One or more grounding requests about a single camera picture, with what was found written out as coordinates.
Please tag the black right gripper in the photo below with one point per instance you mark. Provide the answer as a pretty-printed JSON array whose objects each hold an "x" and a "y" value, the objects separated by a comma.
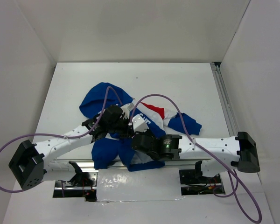
[{"x": 149, "y": 132}]

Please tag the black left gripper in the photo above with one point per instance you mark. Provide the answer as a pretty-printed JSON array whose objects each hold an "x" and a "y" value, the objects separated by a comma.
[{"x": 127, "y": 134}]

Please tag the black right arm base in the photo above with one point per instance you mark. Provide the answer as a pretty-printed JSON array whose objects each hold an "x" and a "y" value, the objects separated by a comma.
[{"x": 194, "y": 183}]

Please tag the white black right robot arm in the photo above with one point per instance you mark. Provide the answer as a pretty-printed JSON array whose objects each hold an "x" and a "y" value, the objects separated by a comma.
[{"x": 212, "y": 156}]

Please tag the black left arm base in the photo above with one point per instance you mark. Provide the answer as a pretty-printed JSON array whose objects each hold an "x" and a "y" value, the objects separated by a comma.
[{"x": 83, "y": 186}]

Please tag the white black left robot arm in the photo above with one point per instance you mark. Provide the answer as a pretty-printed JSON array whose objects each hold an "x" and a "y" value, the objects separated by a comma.
[{"x": 31, "y": 161}]

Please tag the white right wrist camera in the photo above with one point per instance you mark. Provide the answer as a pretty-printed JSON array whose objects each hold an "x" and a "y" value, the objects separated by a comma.
[{"x": 138, "y": 124}]

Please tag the aluminium side rail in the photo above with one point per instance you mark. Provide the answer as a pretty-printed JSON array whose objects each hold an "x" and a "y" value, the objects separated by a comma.
[{"x": 231, "y": 112}]

